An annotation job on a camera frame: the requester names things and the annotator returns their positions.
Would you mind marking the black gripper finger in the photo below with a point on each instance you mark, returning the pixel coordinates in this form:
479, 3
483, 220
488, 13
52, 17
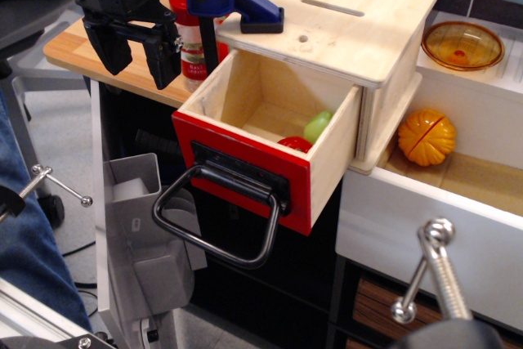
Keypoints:
163, 54
110, 44

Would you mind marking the wooden drawer with red front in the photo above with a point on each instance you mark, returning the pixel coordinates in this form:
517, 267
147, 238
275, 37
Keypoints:
228, 132

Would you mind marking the light wooden box housing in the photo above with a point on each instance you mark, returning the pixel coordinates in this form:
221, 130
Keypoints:
372, 43

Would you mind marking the red lid spice jar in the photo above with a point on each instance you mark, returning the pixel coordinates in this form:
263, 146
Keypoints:
193, 66

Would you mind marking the wooden bench top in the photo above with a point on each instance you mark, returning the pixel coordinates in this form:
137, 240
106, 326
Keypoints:
72, 50

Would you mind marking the blue black bar clamp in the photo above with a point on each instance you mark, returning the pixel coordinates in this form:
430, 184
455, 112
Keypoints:
257, 17

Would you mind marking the green toy pear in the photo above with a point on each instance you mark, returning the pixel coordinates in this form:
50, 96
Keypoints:
316, 125

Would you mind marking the red toy fruit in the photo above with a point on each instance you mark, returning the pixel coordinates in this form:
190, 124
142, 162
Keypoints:
296, 143

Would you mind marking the blue jeans leg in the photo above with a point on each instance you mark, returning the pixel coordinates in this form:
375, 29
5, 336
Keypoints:
30, 258

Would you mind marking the orange toy pumpkin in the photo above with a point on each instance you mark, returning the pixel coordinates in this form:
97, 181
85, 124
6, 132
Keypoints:
427, 137

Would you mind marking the amber glass bowl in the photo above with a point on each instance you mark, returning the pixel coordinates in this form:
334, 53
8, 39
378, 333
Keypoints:
463, 46

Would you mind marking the silver clamp screw right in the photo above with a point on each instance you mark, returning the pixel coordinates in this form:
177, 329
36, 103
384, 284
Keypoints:
434, 237

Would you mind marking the white toy sink unit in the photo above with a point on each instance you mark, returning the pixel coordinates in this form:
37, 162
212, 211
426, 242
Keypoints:
478, 188

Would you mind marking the grey plastic mount bracket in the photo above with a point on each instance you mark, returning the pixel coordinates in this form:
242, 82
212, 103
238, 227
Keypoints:
151, 270

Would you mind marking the aluminium profile rail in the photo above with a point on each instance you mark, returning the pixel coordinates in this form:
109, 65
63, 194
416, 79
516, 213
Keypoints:
27, 323

